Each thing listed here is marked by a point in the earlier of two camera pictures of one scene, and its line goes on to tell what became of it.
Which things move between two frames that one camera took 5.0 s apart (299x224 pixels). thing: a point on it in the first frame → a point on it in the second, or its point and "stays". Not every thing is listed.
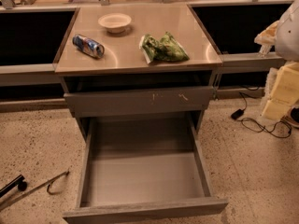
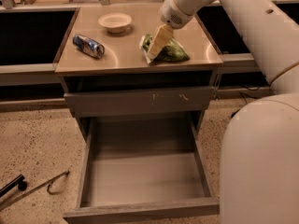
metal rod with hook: x=35 y=189 stays
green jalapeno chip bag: x=166 y=49 stays
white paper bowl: x=114 y=22 stays
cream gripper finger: x=284 y=92 → x=174 y=18
